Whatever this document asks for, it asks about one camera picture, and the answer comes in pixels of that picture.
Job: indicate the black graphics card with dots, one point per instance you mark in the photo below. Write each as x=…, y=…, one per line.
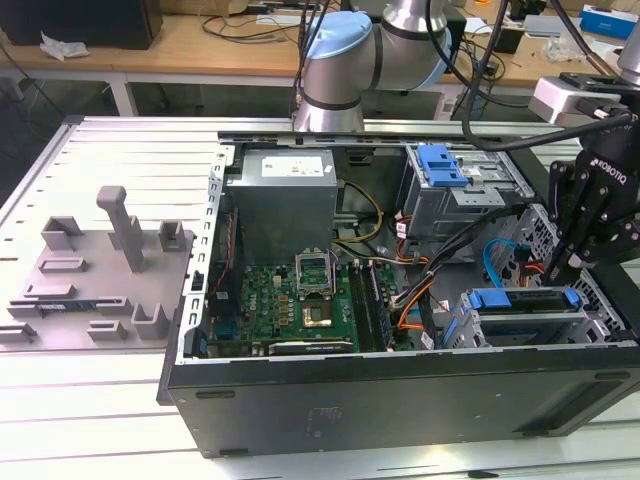
x=310, y=347

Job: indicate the black open PC case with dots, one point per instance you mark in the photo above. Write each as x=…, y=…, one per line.
x=350, y=400

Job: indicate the wooden desk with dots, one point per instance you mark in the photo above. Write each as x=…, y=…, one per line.
x=150, y=60

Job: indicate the blue cardboard box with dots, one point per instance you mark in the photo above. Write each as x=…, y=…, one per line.
x=607, y=22

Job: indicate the CPU socket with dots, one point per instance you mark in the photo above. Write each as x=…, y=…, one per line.
x=320, y=314

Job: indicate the grey power supply unit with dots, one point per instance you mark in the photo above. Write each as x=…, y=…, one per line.
x=280, y=210

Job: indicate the flat grey box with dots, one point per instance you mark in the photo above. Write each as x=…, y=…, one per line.
x=545, y=25

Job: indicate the white crumpled plastic wrap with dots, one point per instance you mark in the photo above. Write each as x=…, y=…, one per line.
x=62, y=47

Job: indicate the grey metal drive cage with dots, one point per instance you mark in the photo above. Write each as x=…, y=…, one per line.
x=440, y=205

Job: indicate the grey metal disk bay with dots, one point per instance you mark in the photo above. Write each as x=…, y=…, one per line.
x=590, y=330

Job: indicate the blue plastic drive latch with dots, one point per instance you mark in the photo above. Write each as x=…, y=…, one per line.
x=440, y=165

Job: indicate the green motherboard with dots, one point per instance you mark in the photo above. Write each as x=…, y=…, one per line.
x=270, y=310

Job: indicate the white open box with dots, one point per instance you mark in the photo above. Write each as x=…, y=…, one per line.
x=614, y=54

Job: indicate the black RAM slot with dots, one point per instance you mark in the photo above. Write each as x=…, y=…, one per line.
x=361, y=305

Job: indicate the hard disk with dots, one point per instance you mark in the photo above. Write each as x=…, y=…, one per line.
x=490, y=299

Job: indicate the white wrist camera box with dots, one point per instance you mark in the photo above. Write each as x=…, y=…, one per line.
x=555, y=97

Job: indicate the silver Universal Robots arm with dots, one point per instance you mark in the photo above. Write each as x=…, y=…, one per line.
x=350, y=65

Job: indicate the grey plastic parts rack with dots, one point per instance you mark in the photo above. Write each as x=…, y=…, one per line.
x=100, y=295

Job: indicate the large black box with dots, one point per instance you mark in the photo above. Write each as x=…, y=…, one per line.
x=100, y=22

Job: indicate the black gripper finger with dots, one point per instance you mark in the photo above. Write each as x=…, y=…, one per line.
x=610, y=235
x=560, y=195

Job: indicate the dark RAM stick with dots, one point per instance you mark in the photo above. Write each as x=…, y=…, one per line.
x=380, y=305

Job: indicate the green RAM stick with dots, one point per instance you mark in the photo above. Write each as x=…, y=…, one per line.
x=57, y=306

